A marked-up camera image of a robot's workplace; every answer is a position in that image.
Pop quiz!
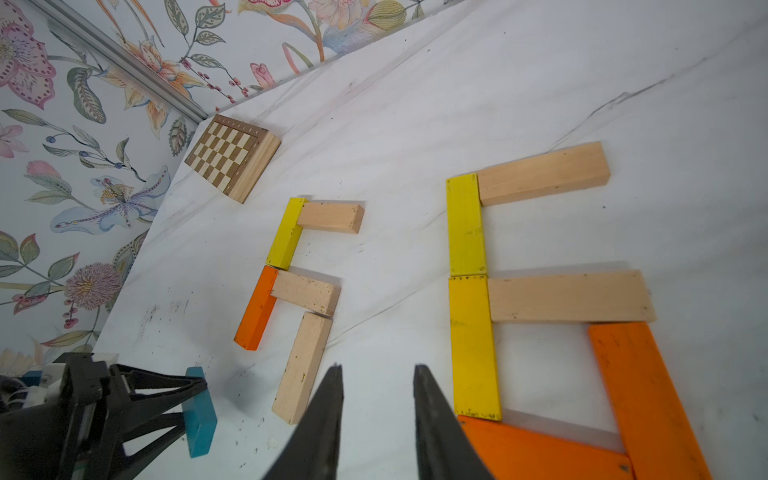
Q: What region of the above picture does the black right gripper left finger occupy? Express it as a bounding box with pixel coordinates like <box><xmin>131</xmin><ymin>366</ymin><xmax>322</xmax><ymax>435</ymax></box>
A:
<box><xmin>263</xmin><ymin>365</ymin><xmax>344</xmax><ymax>480</ymax></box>

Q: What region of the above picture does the yellow block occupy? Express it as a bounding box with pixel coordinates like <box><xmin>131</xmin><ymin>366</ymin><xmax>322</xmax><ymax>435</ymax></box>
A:
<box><xmin>446</xmin><ymin>173</ymin><xmax>488</xmax><ymax>277</ymax></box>
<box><xmin>266</xmin><ymin>198</ymin><xmax>308</xmax><ymax>270</ymax></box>
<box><xmin>449</xmin><ymin>275</ymin><xmax>502</xmax><ymax>422</ymax></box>

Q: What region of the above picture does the wooden folding chessboard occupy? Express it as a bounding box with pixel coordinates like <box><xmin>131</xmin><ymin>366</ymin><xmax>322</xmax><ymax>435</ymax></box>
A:
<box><xmin>184</xmin><ymin>114</ymin><xmax>281</xmax><ymax>204</ymax></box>

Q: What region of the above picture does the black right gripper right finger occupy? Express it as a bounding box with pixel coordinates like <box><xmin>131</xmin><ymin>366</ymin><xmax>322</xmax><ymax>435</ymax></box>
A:
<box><xmin>413</xmin><ymin>364</ymin><xmax>493</xmax><ymax>479</ymax></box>

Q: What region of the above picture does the teal block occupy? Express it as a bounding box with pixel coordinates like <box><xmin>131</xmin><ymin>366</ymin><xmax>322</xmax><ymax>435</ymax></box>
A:
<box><xmin>182</xmin><ymin>387</ymin><xmax>217</xmax><ymax>458</ymax></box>

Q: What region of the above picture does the orange block front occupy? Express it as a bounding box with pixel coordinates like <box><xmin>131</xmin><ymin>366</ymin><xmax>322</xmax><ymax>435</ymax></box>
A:
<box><xmin>458</xmin><ymin>416</ymin><xmax>634</xmax><ymax>479</ymax></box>

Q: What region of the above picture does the natural wood block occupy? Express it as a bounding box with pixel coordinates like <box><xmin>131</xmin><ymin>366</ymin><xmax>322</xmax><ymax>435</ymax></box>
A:
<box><xmin>297</xmin><ymin>202</ymin><xmax>365</xmax><ymax>234</ymax></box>
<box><xmin>272</xmin><ymin>312</ymin><xmax>333</xmax><ymax>425</ymax></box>
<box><xmin>477</xmin><ymin>142</ymin><xmax>611</xmax><ymax>206</ymax></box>
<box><xmin>271</xmin><ymin>271</ymin><xmax>341</xmax><ymax>317</ymax></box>
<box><xmin>488</xmin><ymin>270</ymin><xmax>656</xmax><ymax>323</ymax></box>

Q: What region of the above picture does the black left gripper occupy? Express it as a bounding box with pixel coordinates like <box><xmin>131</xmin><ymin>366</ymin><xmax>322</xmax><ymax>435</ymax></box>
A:
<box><xmin>1</xmin><ymin>354</ymin><xmax>207</xmax><ymax>479</ymax></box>

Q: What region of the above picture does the orange block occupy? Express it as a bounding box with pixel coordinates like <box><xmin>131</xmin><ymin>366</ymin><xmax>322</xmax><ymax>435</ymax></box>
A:
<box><xmin>234</xmin><ymin>265</ymin><xmax>279</xmax><ymax>351</ymax></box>
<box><xmin>458</xmin><ymin>416</ymin><xmax>634</xmax><ymax>479</ymax></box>
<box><xmin>588</xmin><ymin>323</ymin><xmax>712</xmax><ymax>479</ymax></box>

